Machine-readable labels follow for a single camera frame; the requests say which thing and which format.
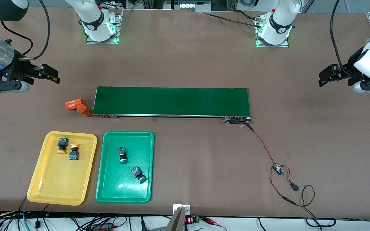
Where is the orange cylinder white 4680 print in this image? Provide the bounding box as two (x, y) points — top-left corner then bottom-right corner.
(65, 99), (83, 111)
(77, 104), (93, 118)

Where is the yellow mushroom push button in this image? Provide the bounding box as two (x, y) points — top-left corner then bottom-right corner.
(57, 137), (69, 155)
(69, 144), (80, 161)

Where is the green mushroom push button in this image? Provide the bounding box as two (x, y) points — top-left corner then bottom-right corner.
(131, 166), (148, 184)
(118, 147), (129, 165)

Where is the yellow plastic tray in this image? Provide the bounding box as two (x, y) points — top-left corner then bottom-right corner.
(27, 131), (98, 206)

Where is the green conveyor belt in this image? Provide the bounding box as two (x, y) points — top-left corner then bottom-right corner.
(92, 86), (253, 125)

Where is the green plastic tray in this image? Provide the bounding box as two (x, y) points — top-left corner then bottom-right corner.
(95, 131), (155, 204)

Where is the white power strip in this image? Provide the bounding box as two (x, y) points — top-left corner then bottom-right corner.
(164, 0), (211, 12)

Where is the red black clip lead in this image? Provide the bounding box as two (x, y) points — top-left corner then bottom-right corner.
(201, 217), (228, 231)

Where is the silver mounting plate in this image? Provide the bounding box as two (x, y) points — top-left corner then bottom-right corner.
(173, 204), (191, 216)

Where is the grey metal bar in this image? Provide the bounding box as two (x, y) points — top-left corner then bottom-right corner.
(164, 206), (187, 231)

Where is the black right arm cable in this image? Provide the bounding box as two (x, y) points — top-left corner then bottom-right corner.
(0, 0), (51, 61)

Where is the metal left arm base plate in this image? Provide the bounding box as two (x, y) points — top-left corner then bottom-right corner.
(255, 15), (290, 48)

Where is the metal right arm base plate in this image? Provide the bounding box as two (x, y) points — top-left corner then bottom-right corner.
(85, 9), (123, 45)

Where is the red black twisted cable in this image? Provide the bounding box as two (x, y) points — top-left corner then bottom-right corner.
(245, 123), (278, 167)

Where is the black cable on table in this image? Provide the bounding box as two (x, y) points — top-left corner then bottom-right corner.
(201, 12), (262, 29)

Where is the red wire with black plug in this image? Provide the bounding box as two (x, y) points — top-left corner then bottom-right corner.
(281, 166), (300, 192)

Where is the red black supply wire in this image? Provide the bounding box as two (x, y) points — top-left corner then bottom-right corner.
(270, 168), (337, 227)

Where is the black cable with inline plug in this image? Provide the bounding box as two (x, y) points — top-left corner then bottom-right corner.
(35, 204), (50, 229)

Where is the teal cable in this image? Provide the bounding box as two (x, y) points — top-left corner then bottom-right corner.
(22, 213), (32, 231)

